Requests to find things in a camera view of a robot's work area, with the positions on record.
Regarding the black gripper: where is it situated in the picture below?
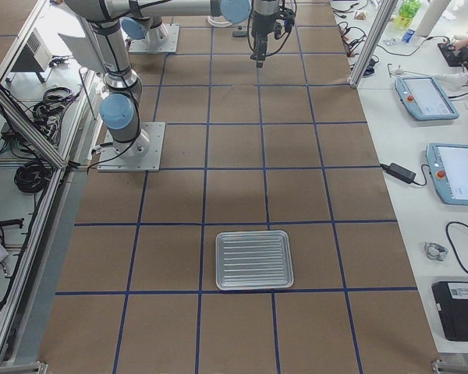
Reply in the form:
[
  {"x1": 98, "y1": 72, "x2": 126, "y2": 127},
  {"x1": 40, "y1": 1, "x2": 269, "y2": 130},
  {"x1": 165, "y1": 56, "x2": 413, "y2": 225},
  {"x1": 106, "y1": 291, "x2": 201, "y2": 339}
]
[{"x1": 250, "y1": 11, "x2": 278, "y2": 69}]

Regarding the grey metal tray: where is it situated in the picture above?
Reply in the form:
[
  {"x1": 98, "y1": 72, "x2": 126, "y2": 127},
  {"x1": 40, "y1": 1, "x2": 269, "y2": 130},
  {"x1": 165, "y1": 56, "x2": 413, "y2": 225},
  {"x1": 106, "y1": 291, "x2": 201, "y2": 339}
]
[{"x1": 215, "y1": 230, "x2": 294, "y2": 291}]

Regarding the black brake pad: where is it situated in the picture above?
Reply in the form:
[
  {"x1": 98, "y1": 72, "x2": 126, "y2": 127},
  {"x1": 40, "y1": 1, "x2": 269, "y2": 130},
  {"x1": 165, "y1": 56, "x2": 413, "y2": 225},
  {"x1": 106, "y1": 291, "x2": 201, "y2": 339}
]
[{"x1": 232, "y1": 31, "x2": 247, "y2": 38}]

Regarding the green drink bottle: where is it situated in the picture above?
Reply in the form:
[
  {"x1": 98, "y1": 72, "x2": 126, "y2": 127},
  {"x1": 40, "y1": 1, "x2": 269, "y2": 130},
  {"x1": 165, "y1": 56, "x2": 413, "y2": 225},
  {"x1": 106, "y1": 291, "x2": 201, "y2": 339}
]
[{"x1": 394, "y1": 0, "x2": 421, "y2": 30}]

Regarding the far teach pendant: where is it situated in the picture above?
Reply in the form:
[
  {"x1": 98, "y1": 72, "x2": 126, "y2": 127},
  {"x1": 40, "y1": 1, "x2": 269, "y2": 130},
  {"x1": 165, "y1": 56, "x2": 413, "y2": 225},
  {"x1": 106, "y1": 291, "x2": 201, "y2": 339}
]
[{"x1": 395, "y1": 76, "x2": 459, "y2": 122}]

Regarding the teach pendant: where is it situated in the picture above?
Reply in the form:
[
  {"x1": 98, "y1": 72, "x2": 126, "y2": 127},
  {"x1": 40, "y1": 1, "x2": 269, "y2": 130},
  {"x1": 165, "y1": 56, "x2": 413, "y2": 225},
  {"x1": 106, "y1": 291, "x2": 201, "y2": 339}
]
[
  {"x1": 395, "y1": 76, "x2": 459, "y2": 122},
  {"x1": 426, "y1": 143, "x2": 468, "y2": 206}
]

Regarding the black power adapter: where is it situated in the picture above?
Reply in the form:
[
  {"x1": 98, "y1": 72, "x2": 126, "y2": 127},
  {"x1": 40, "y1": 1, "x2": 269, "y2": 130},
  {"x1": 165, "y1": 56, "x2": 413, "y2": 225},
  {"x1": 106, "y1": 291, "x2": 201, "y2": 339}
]
[{"x1": 380, "y1": 163, "x2": 416, "y2": 184}]

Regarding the near teach pendant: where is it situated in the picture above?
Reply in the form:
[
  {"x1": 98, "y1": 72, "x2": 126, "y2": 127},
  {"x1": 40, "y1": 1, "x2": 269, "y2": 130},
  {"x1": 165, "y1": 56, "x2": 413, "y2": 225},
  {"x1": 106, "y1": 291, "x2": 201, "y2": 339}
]
[{"x1": 426, "y1": 143, "x2": 468, "y2": 206}]

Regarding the grey metal clamp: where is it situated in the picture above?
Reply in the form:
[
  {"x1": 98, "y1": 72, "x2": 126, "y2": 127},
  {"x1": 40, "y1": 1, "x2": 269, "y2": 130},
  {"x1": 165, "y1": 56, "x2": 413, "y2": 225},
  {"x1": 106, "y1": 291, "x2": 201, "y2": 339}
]
[{"x1": 424, "y1": 242, "x2": 448, "y2": 262}]

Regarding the black laptop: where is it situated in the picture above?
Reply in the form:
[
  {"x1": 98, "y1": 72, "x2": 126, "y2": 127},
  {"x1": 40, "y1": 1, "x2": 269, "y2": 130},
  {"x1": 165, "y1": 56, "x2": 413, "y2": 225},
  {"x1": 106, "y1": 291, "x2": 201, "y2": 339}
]
[{"x1": 431, "y1": 281, "x2": 468, "y2": 342}]

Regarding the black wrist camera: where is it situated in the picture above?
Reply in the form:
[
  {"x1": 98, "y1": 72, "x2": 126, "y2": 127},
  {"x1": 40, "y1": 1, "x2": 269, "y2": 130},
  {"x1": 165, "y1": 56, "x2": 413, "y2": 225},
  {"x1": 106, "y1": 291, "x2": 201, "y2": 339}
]
[{"x1": 274, "y1": 5, "x2": 296, "y2": 40}]

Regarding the white curved plastic bracket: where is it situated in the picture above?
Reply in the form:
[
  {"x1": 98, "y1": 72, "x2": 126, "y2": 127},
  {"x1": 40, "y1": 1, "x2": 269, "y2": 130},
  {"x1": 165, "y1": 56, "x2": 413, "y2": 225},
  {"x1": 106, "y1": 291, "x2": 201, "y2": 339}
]
[{"x1": 207, "y1": 16, "x2": 233, "y2": 28}]

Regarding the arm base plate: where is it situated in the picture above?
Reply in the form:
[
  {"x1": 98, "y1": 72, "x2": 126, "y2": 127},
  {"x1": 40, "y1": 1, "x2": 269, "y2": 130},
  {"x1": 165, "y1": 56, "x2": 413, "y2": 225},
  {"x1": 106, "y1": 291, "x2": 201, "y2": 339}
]
[
  {"x1": 97, "y1": 122, "x2": 165, "y2": 172},
  {"x1": 128, "y1": 23, "x2": 179, "y2": 55}
]

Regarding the aluminium frame post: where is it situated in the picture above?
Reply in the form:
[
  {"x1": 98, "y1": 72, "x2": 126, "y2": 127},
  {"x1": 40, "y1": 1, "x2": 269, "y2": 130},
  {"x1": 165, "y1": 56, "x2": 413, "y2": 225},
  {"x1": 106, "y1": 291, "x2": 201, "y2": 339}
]
[{"x1": 349, "y1": 0, "x2": 398, "y2": 88}]

